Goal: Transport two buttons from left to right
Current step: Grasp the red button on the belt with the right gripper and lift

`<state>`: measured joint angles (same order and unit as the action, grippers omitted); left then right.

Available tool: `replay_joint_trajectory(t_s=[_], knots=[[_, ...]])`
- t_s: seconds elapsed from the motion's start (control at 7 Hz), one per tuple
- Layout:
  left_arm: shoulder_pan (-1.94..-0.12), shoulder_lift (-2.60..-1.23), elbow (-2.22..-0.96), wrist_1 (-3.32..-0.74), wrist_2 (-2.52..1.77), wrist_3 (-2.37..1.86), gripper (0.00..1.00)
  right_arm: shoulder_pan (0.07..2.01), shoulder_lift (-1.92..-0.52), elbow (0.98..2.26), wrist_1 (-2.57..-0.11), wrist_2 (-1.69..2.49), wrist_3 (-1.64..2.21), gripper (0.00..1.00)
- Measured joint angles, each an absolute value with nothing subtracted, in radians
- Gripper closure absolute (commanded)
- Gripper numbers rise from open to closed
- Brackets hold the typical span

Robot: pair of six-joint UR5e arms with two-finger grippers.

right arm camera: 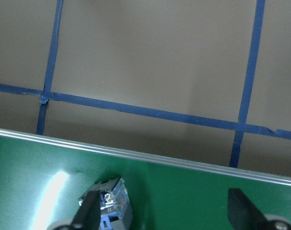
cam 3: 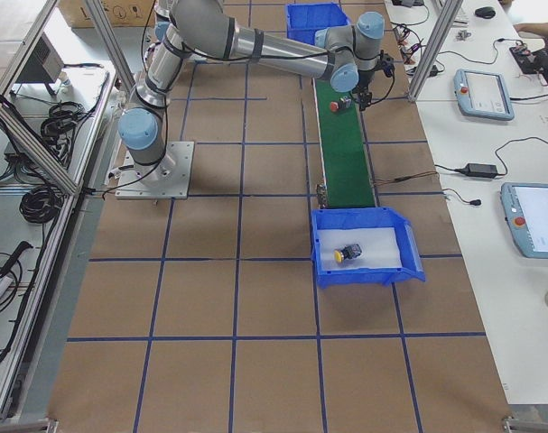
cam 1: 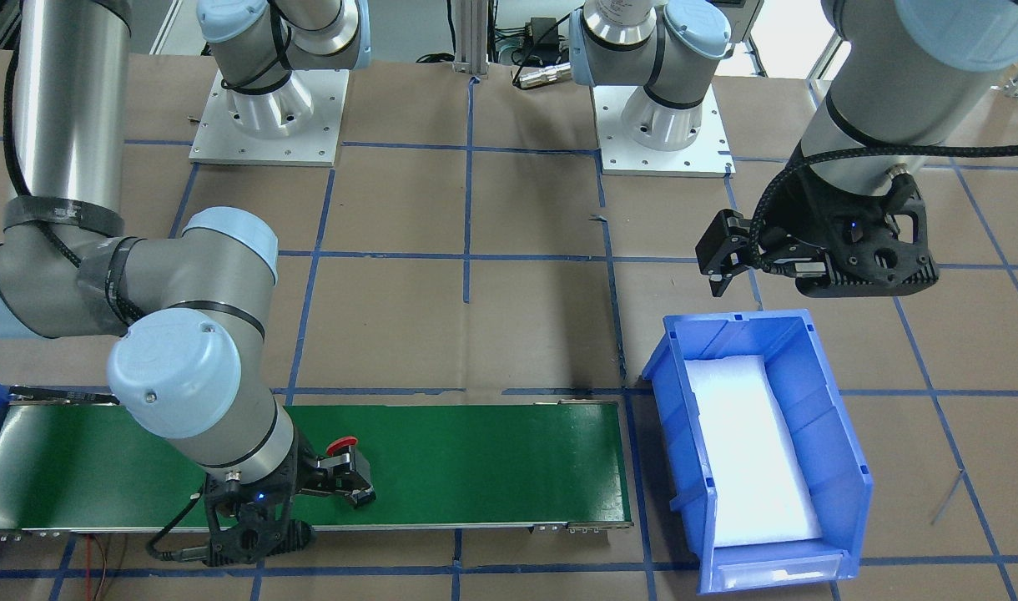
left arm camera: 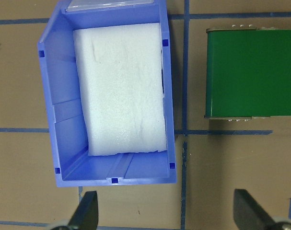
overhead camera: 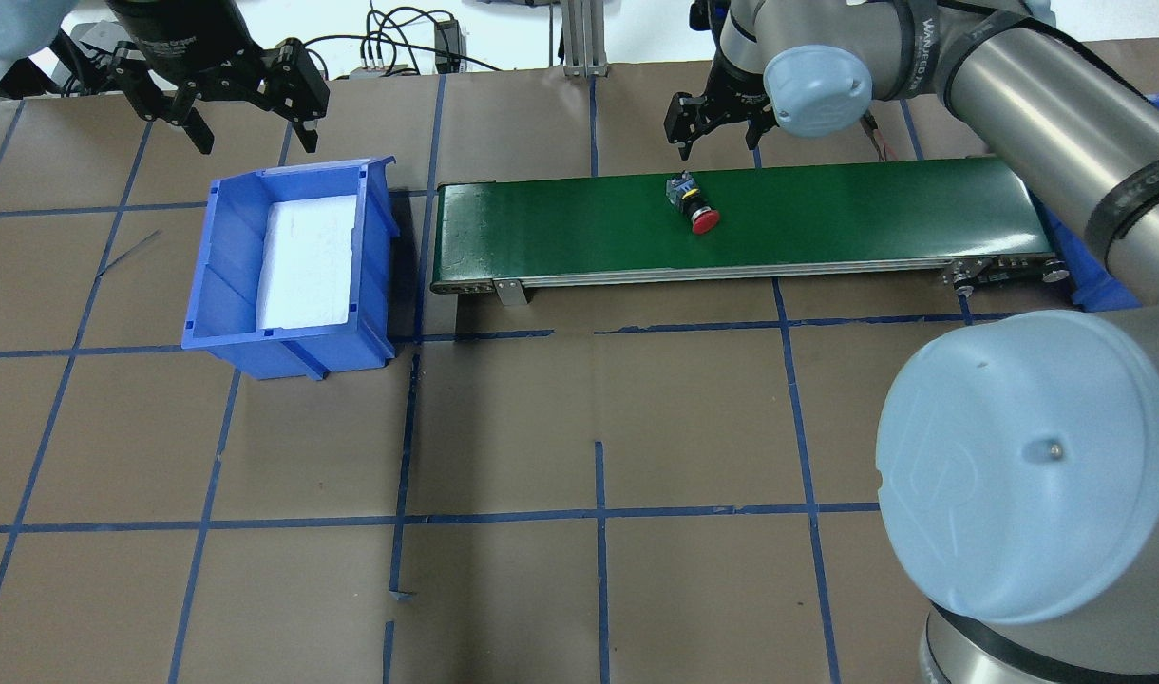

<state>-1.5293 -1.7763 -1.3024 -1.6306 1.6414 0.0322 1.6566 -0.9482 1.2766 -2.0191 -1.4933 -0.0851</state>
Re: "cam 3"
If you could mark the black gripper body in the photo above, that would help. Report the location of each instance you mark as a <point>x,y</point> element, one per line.
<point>365,83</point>

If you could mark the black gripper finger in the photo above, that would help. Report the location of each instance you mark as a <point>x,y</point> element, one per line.
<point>363,100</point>

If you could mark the red push button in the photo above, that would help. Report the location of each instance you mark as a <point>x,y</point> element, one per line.
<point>340,104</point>

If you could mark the yellow push button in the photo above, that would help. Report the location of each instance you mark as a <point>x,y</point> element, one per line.
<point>347,253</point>

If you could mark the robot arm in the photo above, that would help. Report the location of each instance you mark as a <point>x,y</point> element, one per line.
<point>346,56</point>

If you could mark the green conveyor belt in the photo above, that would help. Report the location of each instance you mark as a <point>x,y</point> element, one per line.
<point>344,158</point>

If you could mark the blue left storage bin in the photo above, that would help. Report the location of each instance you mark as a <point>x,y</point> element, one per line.
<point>304,20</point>

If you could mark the blue storage bin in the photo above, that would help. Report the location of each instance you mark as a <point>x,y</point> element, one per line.
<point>368,217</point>
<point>304,20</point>

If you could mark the teach pendant far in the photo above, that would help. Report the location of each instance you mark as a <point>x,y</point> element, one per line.
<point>482,94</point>

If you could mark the teach pendant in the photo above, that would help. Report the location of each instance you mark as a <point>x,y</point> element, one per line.
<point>482,94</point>
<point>526,214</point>

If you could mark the black power adapter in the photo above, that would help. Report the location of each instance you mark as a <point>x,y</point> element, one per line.
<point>480,170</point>

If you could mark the blue right storage bin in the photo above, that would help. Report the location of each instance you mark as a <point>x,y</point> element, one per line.
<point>368,217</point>

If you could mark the white foam pad right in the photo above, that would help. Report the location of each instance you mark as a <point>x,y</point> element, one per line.
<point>362,248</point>

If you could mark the teach pendant near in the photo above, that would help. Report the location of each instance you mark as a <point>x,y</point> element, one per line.
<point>526,214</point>

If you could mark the aluminium frame post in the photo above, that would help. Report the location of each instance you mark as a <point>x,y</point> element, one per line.
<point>433,47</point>

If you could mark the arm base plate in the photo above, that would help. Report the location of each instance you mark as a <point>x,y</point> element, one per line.
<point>171,179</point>

